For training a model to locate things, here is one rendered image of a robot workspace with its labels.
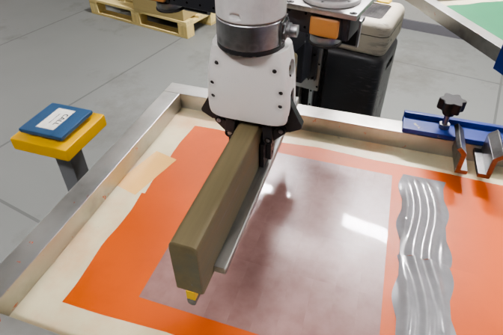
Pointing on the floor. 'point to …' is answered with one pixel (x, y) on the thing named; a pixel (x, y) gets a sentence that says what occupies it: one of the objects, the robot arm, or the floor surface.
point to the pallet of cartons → (137, 3)
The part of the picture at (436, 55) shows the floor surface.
